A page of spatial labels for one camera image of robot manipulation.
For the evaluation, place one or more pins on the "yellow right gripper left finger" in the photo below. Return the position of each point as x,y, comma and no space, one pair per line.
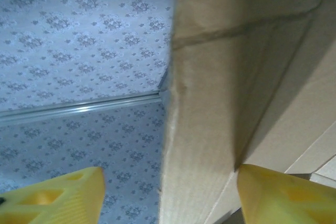
65,203

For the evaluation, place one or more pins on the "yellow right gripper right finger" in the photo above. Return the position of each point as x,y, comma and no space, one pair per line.
288,203

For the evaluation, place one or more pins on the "brown cardboard paper box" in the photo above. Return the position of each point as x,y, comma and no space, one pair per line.
210,77

